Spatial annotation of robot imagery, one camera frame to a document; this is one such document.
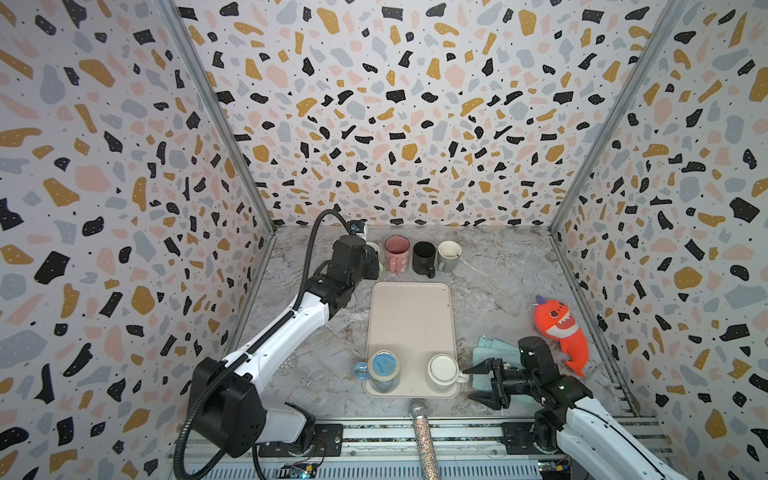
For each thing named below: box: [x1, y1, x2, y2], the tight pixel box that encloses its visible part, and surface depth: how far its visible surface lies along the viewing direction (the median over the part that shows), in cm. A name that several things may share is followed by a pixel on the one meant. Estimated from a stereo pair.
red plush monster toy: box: [533, 295, 589, 377], surface depth 89 cm
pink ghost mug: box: [384, 234, 411, 274], surface depth 103 cm
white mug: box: [427, 353, 469, 391], surface depth 80 cm
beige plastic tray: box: [363, 282, 460, 399], surface depth 97 cm
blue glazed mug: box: [353, 349, 401, 394], surface depth 77 cm
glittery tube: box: [409, 400, 441, 480], surface depth 73 cm
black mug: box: [412, 241, 436, 279], surface depth 105 cm
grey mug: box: [438, 240, 462, 273], surface depth 105 cm
